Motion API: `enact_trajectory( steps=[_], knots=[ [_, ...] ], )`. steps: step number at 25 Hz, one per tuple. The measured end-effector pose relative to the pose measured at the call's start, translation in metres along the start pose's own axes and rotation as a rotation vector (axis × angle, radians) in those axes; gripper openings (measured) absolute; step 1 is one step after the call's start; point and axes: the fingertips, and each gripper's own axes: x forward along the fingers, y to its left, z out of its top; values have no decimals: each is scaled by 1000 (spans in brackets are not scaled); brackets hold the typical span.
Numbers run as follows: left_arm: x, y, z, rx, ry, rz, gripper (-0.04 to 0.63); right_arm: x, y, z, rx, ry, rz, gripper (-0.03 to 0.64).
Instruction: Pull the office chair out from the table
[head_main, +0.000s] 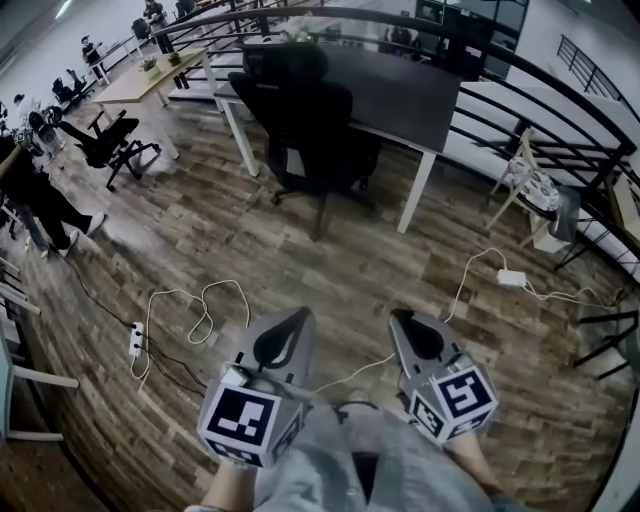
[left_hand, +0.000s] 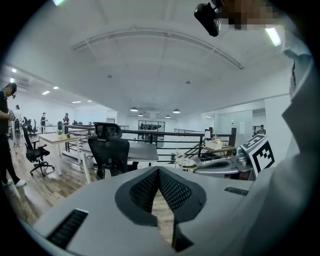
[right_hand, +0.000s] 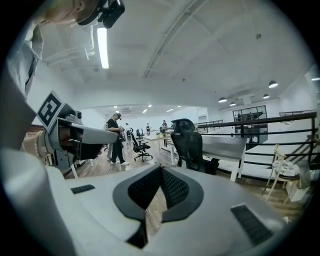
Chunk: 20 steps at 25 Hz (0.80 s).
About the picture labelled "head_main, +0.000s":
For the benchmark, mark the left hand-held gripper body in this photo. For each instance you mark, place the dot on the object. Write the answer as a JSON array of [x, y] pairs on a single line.
[[240, 420]]

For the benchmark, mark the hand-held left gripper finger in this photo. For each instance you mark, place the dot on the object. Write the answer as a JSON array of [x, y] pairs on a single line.
[[247, 352], [305, 360]]

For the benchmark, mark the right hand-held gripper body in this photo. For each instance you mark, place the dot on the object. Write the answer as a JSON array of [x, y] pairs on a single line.
[[460, 395]]

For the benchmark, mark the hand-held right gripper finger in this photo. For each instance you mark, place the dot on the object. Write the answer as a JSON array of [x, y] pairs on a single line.
[[452, 345], [402, 350]]

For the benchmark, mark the black mesh office chair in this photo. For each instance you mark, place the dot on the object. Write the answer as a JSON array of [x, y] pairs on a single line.
[[300, 125]]

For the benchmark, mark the person's left forearm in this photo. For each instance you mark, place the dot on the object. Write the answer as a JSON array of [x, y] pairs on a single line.
[[225, 482]]

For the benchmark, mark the person's right forearm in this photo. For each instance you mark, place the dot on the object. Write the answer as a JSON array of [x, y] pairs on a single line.
[[472, 462]]

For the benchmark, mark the wooden chair with patterned cushion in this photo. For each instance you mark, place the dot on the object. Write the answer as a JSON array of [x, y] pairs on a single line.
[[537, 187]]

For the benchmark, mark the person's white shoe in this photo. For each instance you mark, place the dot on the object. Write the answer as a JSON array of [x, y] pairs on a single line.
[[357, 397]]

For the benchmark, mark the person's light grey trousers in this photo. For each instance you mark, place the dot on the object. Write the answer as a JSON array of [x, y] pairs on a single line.
[[310, 460]]

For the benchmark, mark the white power adapter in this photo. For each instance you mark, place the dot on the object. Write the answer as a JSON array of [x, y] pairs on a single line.
[[511, 278]]

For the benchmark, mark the white power strip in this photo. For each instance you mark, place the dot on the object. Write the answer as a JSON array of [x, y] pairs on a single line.
[[136, 340]]

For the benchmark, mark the white box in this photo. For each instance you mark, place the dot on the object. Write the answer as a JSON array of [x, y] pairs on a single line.
[[547, 240]]

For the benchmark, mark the wooden desk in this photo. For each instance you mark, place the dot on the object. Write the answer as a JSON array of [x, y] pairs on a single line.
[[627, 205]]

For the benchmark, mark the black desk with white legs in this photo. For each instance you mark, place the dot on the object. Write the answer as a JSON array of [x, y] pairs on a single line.
[[400, 90]]

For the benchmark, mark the black metal railing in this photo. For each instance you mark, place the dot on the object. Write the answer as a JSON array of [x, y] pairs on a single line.
[[550, 75]]

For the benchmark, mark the light wooden table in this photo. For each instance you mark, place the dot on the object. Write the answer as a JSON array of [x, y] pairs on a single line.
[[135, 87]]

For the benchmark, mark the small potted green plant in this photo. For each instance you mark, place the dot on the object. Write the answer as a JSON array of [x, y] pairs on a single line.
[[149, 67], [174, 58]]

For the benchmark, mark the black cabinet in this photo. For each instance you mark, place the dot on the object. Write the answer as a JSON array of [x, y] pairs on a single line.
[[500, 30]]

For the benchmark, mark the white vase with flowers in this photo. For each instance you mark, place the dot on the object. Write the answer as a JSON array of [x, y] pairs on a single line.
[[300, 30]]

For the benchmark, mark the white metal furniture frame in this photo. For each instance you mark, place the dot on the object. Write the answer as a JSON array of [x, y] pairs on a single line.
[[10, 370]]

